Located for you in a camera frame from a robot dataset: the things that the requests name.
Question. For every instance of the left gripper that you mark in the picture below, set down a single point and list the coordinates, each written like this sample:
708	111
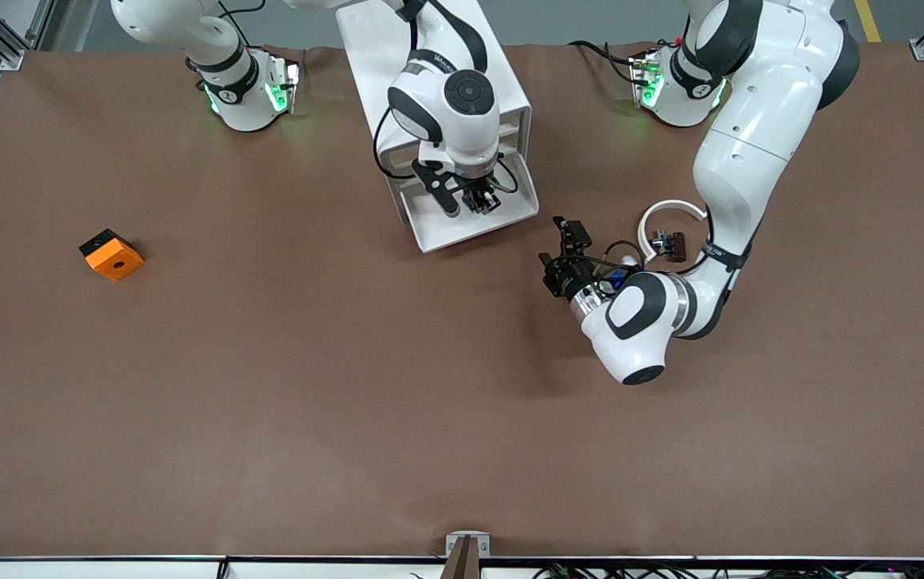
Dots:
568	276

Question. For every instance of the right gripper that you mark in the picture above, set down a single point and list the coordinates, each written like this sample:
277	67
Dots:
479	193

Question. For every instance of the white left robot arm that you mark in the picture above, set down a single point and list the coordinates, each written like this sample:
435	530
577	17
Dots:
759	137

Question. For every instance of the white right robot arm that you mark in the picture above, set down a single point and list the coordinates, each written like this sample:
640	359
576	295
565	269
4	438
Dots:
478	141

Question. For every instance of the white drawer cabinet housing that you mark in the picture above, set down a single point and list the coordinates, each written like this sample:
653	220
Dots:
365	64

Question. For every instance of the small brown connector part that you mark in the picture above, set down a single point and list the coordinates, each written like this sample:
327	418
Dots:
676	247

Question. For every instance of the brown table mat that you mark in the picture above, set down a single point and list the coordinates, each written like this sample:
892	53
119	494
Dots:
268	402

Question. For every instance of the brown upright bar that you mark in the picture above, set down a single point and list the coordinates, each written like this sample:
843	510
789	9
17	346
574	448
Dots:
462	563

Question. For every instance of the orange and black box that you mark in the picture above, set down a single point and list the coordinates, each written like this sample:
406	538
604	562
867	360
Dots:
116	261

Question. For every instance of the grey metal bracket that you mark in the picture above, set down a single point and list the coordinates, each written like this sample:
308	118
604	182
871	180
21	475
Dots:
453	537

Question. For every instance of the white table edge rail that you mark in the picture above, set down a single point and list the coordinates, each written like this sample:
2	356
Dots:
108	569

